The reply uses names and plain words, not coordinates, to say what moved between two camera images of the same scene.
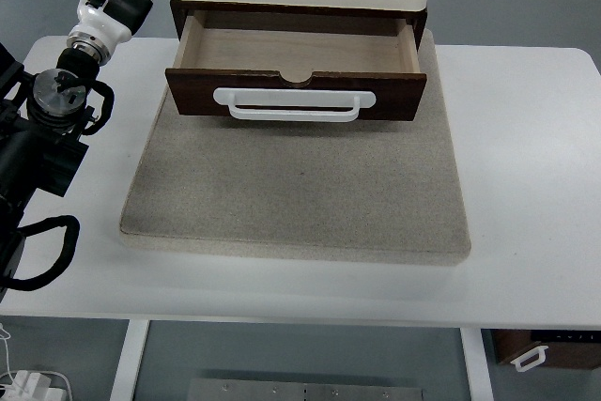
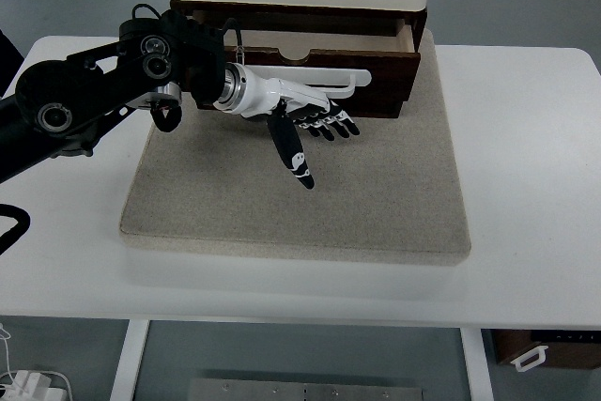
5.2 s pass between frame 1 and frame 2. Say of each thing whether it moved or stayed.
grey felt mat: stayed
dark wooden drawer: moved
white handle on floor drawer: stayed
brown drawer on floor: stayed
